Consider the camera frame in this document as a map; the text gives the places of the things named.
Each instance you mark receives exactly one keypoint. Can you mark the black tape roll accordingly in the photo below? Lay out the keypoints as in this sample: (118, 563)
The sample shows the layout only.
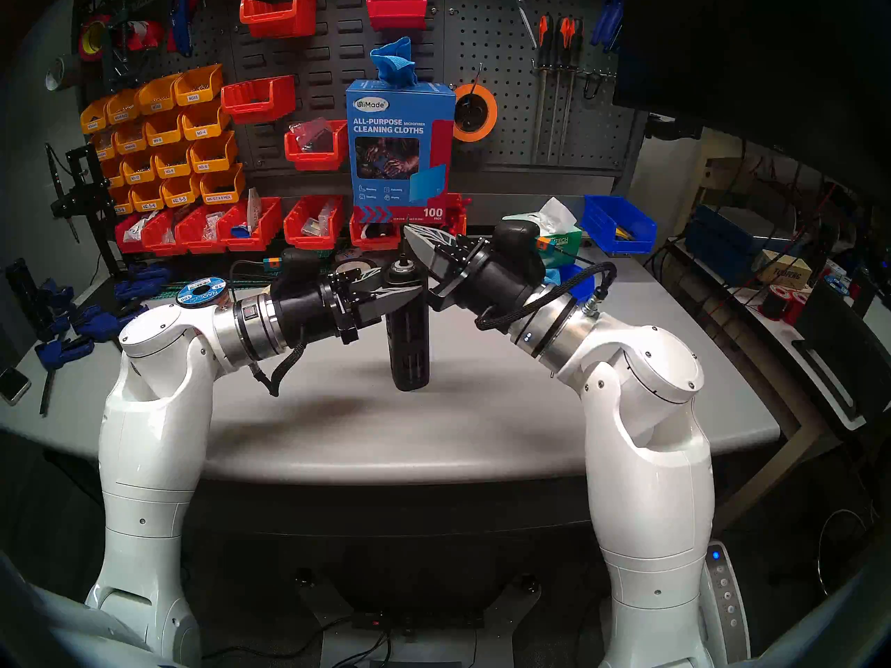
(362, 263)

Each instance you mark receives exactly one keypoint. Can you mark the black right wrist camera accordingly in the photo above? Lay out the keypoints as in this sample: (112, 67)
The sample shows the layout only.
(518, 242)

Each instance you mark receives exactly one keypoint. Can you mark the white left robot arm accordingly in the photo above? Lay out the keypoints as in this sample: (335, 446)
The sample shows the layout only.
(150, 465)

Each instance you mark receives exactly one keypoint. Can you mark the grey duct tape roll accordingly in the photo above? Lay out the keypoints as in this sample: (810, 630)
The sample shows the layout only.
(56, 75)

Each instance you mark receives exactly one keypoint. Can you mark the red yellow tape roll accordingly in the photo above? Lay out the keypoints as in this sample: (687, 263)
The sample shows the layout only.
(85, 40)

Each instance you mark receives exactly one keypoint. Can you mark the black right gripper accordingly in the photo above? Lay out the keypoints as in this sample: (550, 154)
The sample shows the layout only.
(487, 287)

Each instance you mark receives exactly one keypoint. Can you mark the blue cleaning cloths box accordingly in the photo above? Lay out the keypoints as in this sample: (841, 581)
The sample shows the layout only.
(400, 179)

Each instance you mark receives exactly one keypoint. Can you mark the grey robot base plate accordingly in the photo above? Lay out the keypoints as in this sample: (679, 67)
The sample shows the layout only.
(327, 625)

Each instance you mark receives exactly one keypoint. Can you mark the orange tape roll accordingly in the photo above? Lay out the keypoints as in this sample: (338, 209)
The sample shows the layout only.
(493, 120)

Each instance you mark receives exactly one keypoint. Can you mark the black carabiner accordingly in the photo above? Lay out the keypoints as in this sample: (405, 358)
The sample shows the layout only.
(589, 89)

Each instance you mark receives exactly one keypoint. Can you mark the white tissue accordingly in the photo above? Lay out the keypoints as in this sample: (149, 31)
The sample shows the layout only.
(557, 214)

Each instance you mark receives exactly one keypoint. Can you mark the large blue plastic bin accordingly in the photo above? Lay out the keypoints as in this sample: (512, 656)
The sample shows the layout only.
(612, 218)

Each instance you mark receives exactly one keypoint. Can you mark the smartphone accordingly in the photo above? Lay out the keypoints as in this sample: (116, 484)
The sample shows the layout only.
(14, 386)

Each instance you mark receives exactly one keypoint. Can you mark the crumpled blue cloth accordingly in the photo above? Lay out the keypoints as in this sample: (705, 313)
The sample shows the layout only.
(551, 277)

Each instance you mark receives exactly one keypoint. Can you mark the red white tape roll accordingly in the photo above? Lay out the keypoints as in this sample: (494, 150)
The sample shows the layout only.
(146, 35)

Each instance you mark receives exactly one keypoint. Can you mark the clear plastic bag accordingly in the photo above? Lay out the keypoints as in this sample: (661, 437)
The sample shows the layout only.
(313, 134)

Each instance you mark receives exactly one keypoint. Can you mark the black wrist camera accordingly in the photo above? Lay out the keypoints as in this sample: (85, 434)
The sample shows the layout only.
(299, 270)
(518, 242)

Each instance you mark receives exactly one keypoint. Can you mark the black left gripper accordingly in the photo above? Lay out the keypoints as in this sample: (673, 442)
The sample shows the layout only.
(306, 312)

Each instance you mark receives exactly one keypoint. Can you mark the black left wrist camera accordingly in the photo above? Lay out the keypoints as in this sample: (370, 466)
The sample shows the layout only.
(299, 270)

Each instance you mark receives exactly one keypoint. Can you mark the green cutting mat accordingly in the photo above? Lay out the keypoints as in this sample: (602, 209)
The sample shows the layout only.
(167, 294)

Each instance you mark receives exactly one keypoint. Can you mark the black monitor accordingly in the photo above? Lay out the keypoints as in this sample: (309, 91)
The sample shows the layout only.
(731, 47)

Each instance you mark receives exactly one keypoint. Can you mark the black rectangular case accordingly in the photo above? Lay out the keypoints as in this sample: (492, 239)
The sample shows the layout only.
(22, 291)

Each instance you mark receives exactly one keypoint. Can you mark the dark blue storage box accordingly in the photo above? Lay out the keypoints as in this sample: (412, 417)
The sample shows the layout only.
(731, 232)

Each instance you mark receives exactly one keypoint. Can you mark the white clear parts bag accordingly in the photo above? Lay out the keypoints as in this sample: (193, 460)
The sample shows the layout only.
(254, 211)

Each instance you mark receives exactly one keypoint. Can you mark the green white Kimtech tissue box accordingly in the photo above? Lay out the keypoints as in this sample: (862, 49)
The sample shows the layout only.
(567, 245)

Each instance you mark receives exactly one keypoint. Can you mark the blue hanging clamp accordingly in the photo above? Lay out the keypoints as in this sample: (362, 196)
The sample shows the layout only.
(609, 19)

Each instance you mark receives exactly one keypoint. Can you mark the red plastic bin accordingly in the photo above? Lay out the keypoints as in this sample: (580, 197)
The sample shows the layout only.
(278, 19)
(198, 241)
(259, 106)
(376, 242)
(296, 239)
(397, 12)
(159, 242)
(452, 211)
(317, 160)
(261, 235)
(129, 241)

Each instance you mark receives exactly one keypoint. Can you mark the blue microfiber cloth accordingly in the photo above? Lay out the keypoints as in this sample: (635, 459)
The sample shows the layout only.
(393, 65)

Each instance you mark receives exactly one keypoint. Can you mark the black electric screwdriver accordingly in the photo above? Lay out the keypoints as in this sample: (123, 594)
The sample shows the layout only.
(411, 360)

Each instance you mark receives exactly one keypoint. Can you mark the yellow storage bin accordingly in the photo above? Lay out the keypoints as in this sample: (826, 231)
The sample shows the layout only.
(95, 117)
(117, 175)
(172, 162)
(122, 108)
(158, 96)
(130, 139)
(124, 202)
(223, 186)
(213, 154)
(181, 193)
(147, 197)
(138, 169)
(103, 147)
(198, 87)
(205, 122)
(164, 129)

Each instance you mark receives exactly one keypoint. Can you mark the white side desk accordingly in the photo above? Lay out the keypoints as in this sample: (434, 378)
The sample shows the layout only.
(745, 312)

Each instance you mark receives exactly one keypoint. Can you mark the small blue plastic bin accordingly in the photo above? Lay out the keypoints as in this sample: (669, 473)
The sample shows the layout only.
(581, 284)

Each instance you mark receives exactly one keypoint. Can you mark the brown cardboard box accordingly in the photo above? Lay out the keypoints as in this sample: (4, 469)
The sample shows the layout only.
(783, 270)

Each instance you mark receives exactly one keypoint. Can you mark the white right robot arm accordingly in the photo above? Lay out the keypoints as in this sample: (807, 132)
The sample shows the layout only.
(654, 499)

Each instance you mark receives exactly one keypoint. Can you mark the black metal stand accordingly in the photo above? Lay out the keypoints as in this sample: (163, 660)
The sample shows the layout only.
(87, 193)

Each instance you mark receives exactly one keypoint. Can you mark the blue bar clamp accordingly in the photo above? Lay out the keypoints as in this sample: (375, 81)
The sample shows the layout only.
(62, 352)
(136, 289)
(54, 294)
(97, 323)
(150, 270)

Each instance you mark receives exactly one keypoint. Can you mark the dark grey pegboard panel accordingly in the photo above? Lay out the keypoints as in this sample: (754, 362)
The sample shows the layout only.
(501, 61)

